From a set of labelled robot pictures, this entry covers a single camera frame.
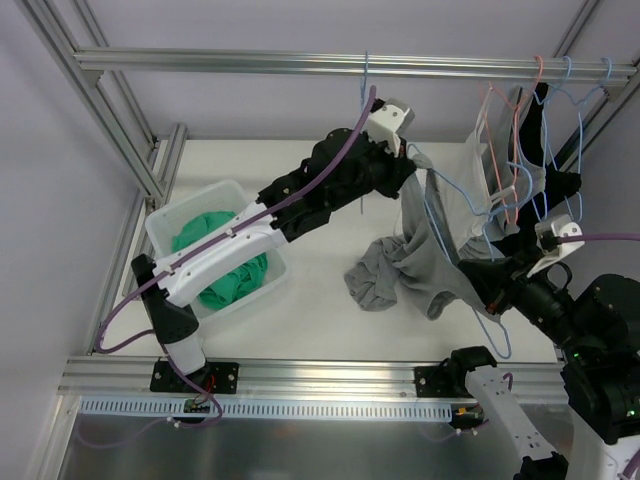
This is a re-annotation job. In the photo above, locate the blue wire hanger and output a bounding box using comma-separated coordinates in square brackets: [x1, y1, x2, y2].
[359, 51, 369, 216]
[401, 150, 512, 360]

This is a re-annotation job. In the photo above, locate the grey tank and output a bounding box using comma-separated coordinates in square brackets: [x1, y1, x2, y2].
[344, 154, 490, 320]
[482, 84, 550, 256]

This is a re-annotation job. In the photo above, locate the green tank top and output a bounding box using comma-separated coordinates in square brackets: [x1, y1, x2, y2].
[171, 210, 269, 311]

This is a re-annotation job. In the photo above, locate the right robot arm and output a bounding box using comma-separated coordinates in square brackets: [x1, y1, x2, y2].
[445, 257, 639, 479]

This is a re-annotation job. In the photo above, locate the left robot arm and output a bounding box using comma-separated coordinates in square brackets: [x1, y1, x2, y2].
[132, 124, 416, 391]

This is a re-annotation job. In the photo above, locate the white tank top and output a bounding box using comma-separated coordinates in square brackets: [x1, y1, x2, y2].
[441, 102, 515, 250]

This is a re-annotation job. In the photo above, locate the blue hanger far right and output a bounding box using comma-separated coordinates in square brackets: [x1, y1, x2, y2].
[567, 57, 613, 223]

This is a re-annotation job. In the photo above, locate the black tank top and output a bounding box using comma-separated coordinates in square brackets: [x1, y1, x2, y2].
[493, 82, 582, 256]

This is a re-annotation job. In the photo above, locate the blue hanger with black top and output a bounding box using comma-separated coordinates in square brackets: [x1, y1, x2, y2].
[508, 81, 561, 234]

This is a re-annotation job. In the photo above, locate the white plastic basket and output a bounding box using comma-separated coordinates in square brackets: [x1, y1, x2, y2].
[145, 180, 289, 325]

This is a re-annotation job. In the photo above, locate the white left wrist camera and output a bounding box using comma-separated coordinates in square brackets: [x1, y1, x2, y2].
[363, 98, 415, 158]

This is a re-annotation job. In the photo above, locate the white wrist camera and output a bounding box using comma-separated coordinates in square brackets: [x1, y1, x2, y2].
[363, 98, 415, 158]
[527, 214, 585, 278]

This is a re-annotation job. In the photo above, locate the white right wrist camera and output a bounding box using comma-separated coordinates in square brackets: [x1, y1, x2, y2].
[527, 214, 585, 278]

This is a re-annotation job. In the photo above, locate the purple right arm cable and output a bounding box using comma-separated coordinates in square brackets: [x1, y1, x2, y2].
[542, 232, 640, 480]

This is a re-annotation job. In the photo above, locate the pink wire hanger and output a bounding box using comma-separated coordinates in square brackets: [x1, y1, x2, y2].
[483, 77, 541, 232]

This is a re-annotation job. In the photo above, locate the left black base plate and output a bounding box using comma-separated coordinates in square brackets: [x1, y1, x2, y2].
[149, 360, 240, 395]

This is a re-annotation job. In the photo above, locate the aluminium frame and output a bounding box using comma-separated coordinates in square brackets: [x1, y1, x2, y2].
[14, 0, 640, 480]

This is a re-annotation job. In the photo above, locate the white slotted cable duct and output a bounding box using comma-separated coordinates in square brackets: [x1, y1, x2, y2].
[79, 396, 453, 423]

